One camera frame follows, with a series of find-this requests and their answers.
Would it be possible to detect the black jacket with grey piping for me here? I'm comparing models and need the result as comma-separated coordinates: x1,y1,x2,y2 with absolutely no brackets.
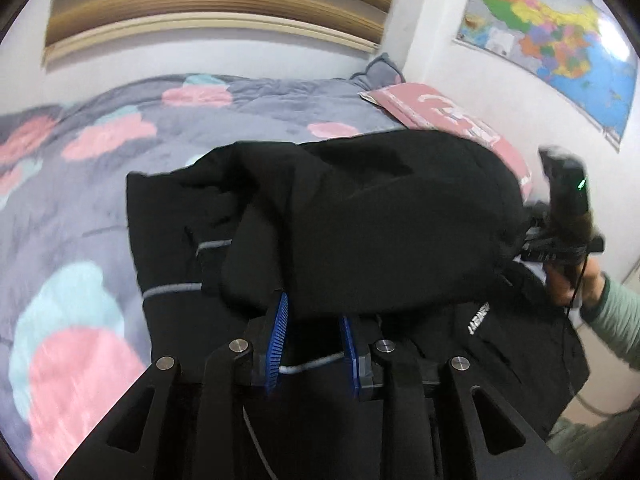
126,130,588,479

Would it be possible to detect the black cable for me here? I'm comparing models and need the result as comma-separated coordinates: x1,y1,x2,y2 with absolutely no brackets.
563,253,622,417

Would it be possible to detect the person's right hand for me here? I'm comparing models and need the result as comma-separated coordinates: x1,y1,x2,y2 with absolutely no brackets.
543,209,606,311

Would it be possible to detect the colourful wall map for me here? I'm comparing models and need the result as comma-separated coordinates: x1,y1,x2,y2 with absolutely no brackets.
457,0,639,148

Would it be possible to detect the pink pillow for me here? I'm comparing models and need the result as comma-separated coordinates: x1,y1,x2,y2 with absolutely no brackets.
360,82,533,200

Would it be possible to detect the grey blanket with pink clouds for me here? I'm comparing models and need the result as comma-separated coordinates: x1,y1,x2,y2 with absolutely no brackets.
1,74,393,479

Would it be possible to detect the grey pillow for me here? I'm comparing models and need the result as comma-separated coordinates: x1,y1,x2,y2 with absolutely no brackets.
349,53,406,91

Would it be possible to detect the green sleeved right forearm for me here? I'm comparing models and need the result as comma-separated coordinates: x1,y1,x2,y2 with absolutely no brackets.
580,274,639,370

